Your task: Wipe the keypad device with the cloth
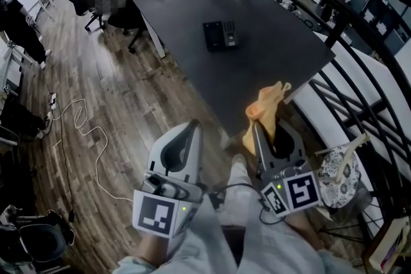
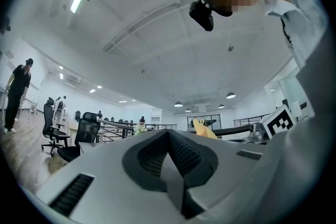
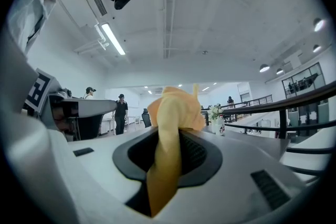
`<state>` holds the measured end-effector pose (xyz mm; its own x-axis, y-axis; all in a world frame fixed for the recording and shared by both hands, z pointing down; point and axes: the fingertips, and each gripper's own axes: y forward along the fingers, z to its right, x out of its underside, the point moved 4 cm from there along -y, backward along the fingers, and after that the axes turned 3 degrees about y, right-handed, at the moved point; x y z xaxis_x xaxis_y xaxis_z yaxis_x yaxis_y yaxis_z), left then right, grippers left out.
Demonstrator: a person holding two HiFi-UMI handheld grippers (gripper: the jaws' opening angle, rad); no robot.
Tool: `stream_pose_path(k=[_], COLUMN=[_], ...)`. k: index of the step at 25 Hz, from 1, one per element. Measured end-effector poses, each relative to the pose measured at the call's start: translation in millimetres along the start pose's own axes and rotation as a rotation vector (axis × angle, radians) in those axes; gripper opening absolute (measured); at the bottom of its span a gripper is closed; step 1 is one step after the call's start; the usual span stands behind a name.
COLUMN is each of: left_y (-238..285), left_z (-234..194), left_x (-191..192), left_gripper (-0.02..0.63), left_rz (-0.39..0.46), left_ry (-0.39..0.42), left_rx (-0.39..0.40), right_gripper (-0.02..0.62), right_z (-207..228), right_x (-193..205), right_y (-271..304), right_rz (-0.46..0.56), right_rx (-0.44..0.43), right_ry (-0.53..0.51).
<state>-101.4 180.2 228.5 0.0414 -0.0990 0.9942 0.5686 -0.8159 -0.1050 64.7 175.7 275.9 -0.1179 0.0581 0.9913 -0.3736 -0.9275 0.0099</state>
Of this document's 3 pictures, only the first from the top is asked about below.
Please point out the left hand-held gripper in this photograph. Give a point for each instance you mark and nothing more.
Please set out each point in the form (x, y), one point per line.
(157, 215)

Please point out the yellow cloth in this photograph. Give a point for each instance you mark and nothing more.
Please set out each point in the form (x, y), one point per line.
(266, 106)

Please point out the white table leg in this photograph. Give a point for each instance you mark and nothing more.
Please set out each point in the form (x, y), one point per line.
(226, 139)
(154, 37)

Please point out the floral cushion chair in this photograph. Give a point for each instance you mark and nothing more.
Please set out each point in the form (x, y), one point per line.
(340, 179)

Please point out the person's light trouser leg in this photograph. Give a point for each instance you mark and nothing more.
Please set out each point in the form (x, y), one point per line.
(239, 176)

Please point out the black metal railing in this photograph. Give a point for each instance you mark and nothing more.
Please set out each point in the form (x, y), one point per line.
(337, 29)

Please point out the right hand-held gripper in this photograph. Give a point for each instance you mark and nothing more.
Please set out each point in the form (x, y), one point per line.
(302, 192)

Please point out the white power strip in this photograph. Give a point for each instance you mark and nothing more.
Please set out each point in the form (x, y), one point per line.
(53, 101)

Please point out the person's right forearm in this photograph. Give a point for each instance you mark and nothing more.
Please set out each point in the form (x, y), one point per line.
(302, 227)

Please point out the person's left forearm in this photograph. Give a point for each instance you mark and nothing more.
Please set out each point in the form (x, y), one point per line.
(154, 247)

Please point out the black device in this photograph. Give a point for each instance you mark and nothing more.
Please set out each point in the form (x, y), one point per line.
(220, 37)

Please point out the white desk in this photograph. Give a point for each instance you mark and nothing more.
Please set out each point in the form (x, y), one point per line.
(13, 57)

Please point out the person's white shirt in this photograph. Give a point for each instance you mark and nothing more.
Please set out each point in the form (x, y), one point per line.
(205, 234)

